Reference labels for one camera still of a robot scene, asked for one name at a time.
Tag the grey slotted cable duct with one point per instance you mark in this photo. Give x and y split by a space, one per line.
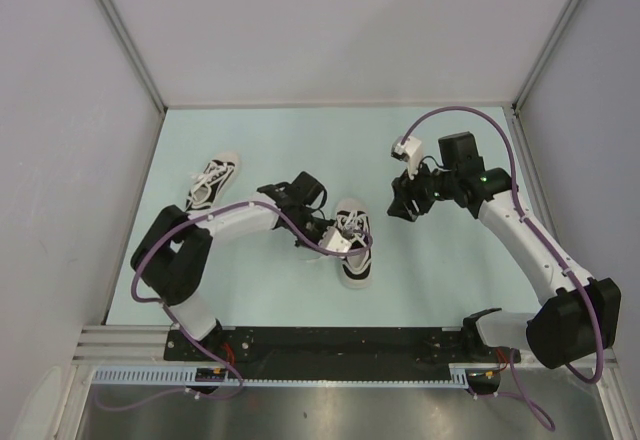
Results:
444 376

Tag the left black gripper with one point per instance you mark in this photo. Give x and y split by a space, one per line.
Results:
324 225

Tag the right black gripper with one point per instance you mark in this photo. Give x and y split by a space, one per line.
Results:
405 191

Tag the aluminium front frame rail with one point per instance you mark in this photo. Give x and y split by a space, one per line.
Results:
125 342

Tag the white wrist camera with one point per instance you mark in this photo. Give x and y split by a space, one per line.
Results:
410 151
334 243

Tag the left aluminium corner post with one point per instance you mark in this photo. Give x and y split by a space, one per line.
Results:
116 24

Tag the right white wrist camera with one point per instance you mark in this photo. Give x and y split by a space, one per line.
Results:
410 151

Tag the black white sneaker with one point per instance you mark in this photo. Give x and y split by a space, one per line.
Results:
352 219
209 186

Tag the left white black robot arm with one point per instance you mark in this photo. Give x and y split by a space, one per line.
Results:
170 261

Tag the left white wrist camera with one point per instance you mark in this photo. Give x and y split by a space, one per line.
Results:
334 243

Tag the right aluminium corner post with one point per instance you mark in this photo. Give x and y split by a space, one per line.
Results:
552 41

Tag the aluminium corner post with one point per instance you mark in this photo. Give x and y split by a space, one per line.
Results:
116 24
552 41

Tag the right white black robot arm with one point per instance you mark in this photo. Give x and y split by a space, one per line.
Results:
579 313

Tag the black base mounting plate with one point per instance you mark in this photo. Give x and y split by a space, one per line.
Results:
354 364

